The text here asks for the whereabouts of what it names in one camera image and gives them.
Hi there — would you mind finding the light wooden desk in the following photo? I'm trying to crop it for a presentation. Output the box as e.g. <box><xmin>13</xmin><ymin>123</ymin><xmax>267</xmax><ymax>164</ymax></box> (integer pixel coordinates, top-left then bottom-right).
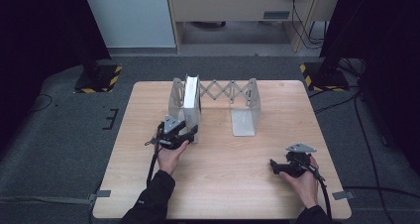
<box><xmin>164</xmin><ymin>0</ymin><xmax>343</xmax><ymax>56</ymax></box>

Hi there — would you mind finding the person's right hand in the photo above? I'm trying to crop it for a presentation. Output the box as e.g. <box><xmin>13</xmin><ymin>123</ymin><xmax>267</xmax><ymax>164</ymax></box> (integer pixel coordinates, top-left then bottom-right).
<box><xmin>279</xmin><ymin>156</ymin><xmax>321</xmax><ymax>210</ymax></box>

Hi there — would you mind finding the thin black floor cable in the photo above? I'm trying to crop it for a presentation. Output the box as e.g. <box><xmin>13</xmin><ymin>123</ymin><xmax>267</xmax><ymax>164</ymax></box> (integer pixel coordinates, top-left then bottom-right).
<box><xmin>343</xmin><ymin>184</ymin><xmax>420</xmax><ymax>199</ymax></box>

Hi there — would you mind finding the hanging black cable bundle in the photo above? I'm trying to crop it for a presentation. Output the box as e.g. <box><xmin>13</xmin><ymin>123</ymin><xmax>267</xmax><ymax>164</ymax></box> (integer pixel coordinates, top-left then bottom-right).
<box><xmin>289</xmin><ymin>0</ymin><xmax>327</xmax><ymax>51</ymax></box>

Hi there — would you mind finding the black stand base striped edge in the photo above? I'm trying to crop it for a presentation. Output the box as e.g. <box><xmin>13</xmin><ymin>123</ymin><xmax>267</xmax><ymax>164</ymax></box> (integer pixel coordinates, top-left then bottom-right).
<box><xmin>299</xmin><ymin>61</ymin><xmax>351</xmax><ymax>93</ymax></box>
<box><xmin>73</xmin><ymin>62</ymin><xmax>124</xmax><ymax>95</ymax></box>

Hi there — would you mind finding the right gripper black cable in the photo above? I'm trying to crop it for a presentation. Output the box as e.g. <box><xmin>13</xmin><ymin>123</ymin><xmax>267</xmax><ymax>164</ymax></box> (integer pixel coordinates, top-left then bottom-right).
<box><xmin>296</xmin><ymin>156</ymin><xmax>333</xmax><ymax>220</ymax></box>

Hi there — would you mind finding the grey hardcover book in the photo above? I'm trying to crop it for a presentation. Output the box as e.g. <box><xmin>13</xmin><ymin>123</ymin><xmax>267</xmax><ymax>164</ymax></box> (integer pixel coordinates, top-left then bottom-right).
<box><xmin>181</xmin><ymin>73</ymin><xmax>202</xmax><ymax>145</ymax></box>

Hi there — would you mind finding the white panel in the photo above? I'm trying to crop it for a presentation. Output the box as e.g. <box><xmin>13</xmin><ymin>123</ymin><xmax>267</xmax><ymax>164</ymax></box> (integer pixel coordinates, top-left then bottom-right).
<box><xmin>80</xmin><ymin>0</ymin><xmax>177</xmax><ymax>50</ymax></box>

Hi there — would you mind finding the expandable metal bookend rack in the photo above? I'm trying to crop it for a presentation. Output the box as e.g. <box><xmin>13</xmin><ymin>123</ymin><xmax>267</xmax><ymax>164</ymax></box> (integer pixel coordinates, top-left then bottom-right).
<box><xmin>167</xmin><ymin>76</ymin><xmax>263</xmax><ymax>138</ymax></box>

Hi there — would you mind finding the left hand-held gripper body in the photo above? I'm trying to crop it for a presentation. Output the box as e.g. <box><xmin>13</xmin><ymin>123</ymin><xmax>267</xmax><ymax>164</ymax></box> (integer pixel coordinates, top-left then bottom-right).
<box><xmin>157</xmin><ymin>115</ymin><xmax>190</xmax><ymax>151</ymax></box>

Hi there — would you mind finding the person's left hand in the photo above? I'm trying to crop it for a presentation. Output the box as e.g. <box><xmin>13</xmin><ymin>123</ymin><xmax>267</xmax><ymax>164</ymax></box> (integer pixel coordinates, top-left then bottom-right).
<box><xmin>157</xmin><ymin>139</ymin><xmax>190</xmax><ymax>176</ymax></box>

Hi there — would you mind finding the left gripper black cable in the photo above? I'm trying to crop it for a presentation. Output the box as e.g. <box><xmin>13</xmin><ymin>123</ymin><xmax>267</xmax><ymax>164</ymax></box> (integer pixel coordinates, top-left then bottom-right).
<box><xmin>144</xmin><ymin>122</ymin><xmax>166</xmax><ymax>188</ymax></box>

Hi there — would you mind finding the black floor cable loop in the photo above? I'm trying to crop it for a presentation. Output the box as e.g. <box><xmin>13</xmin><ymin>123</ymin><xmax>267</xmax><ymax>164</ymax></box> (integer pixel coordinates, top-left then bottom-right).
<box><xmin>32</xmin><ymin>93</ymin><xmax>54</xmax><ymax>113</ymax></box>

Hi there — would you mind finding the long black floor cable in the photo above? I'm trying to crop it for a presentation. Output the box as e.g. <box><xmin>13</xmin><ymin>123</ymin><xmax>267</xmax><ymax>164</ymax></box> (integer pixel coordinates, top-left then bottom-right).
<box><xmin>312</xmin><ymin>84</ymin><xmax>389</xmax><ymax>224</ymax></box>

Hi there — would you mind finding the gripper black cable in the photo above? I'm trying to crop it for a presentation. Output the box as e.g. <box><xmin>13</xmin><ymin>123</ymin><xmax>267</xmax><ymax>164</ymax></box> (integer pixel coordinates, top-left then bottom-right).
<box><xmin>144</xmin><ymin>122</ymin><xmax>166</xmax><ymax>188</ymax></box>
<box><xmin>296</xmin><ymin>156</ymin><xmax>333</xmax><ymax>220</ymax></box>

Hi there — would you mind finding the grey tape strip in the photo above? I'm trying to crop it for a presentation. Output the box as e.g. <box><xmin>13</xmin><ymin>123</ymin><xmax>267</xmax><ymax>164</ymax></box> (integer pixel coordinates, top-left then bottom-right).
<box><xmin>87</xmin><ymin>189</ymin><xmax>113</xmax><ymax>206</ymax></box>
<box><xmin>331</xmin><ymin>190</ymin><xmax>357</xmax><ymax>201</ymax></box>

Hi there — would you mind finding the black curtain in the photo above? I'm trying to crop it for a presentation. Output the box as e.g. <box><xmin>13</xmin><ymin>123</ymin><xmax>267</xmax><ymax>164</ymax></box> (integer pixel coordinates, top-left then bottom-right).
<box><xmin>319</xmin><ymin>0</ymin><xmax>420</xmax><ymax>177</ymax></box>
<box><xmin>0</xmin><ymin>0</ymin><xmax>112</xmax><ymax>159</ymax></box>

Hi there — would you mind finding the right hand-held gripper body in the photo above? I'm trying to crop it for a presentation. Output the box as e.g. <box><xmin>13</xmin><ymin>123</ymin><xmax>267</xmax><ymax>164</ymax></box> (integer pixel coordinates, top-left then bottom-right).
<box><xmin>284</xmin><ymin>143</ymin><xmax>317</xmax><ymax>179</ymax></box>

